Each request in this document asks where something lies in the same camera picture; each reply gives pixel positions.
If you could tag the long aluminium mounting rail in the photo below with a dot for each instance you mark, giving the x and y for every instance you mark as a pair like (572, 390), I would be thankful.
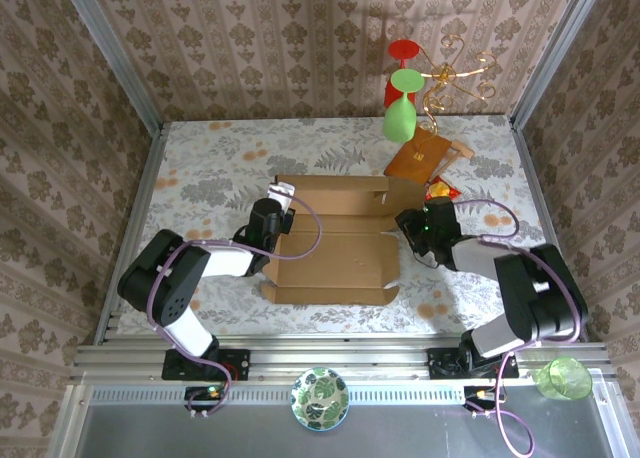
(350, 358)

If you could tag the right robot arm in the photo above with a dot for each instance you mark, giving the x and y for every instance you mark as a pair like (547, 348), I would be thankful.
(525, 288)

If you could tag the green transparent plastic cup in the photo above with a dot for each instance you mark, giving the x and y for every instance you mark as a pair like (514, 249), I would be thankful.
(565, 378)

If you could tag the wooden mallet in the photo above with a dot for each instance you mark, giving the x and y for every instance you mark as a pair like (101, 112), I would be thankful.
(462, 149)

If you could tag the red plastic goblet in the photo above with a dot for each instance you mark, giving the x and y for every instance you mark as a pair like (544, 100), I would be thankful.
(402, 49)

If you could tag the wooden rack base board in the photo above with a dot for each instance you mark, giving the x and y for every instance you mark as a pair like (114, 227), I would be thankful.
(415, 158)

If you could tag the aluminium side rail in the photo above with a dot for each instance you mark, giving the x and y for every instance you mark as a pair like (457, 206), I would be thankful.
(135, 218)
(532, 178)

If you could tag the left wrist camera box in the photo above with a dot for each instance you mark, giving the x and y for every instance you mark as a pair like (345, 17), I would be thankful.
(280, 193)

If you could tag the green plastic goblet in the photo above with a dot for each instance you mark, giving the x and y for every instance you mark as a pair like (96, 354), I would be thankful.
(398, 120)

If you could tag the leaf pattern bowl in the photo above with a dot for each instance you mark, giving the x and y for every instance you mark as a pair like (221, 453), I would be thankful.
(320, 400)

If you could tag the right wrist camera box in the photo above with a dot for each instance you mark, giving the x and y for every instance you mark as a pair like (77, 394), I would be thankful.
(410, 230)

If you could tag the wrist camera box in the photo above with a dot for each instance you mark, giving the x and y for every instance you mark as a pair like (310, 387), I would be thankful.
(280, 193)
(410, 230)

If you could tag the aluminium frame post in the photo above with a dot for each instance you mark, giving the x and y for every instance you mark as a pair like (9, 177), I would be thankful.
(115, 63)
(555, 53)

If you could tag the brown cardboard box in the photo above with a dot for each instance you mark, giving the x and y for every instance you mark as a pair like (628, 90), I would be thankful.
(340, 258)

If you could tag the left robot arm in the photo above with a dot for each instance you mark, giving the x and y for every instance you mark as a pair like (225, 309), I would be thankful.
(225, 265)

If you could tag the red snack packet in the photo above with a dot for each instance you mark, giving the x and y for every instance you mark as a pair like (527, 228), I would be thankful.
(440, 190)

